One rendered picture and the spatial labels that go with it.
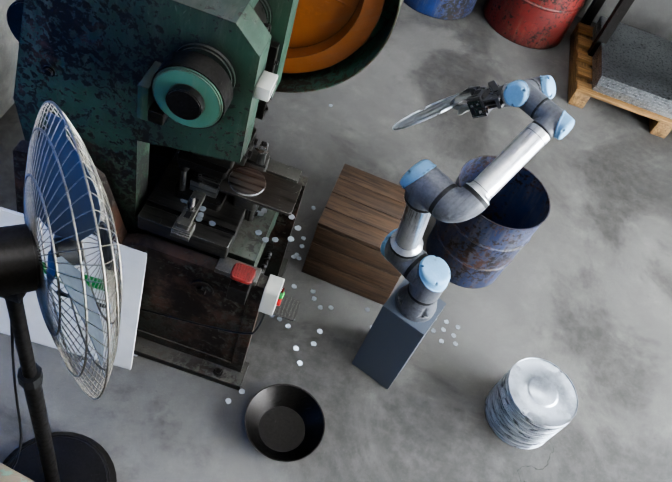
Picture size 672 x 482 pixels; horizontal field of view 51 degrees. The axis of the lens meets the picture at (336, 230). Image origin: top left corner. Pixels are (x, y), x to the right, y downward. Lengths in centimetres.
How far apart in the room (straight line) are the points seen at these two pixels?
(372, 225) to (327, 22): 95
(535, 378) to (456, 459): 44
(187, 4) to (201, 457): 159
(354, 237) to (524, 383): 88
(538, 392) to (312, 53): 155
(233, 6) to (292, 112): 206
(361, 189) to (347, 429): 99
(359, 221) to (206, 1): 140
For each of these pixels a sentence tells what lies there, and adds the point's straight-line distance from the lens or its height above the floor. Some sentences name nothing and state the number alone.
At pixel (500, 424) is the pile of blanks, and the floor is 7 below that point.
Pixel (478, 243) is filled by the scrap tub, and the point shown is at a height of 33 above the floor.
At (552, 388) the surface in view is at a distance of 293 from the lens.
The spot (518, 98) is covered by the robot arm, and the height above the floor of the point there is 129.
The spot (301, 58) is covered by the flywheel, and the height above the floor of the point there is 107.
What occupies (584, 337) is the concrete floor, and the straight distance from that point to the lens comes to 347.
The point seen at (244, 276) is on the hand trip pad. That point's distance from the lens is 210.
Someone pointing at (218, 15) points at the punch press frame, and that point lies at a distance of 171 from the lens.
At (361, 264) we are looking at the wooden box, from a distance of 293.
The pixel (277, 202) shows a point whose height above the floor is 78.
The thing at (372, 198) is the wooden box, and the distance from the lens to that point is 298.
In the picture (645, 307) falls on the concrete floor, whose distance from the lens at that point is 379.
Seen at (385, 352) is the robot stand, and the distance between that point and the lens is 273.
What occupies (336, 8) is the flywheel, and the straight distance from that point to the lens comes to 227.
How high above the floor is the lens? 249
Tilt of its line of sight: 49 degrees down
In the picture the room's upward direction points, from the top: 21 degrees clockwise
